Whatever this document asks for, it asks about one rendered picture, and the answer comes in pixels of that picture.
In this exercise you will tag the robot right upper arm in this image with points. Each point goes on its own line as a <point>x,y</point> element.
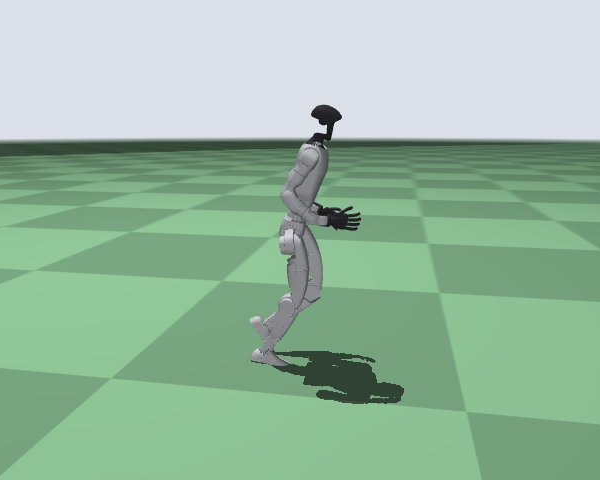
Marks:
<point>306,163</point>

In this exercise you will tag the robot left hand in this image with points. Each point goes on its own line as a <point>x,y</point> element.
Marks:
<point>326,210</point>

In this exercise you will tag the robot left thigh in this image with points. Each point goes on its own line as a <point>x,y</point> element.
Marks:
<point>315,266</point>

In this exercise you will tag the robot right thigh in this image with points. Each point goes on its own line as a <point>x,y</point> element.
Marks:
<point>297,267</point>

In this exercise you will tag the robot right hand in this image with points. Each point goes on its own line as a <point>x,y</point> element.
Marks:
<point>339,220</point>

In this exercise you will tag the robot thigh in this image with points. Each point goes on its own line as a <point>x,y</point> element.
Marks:
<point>297,267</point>
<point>315,266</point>

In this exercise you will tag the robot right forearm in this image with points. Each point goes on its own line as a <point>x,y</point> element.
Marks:
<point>298,207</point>

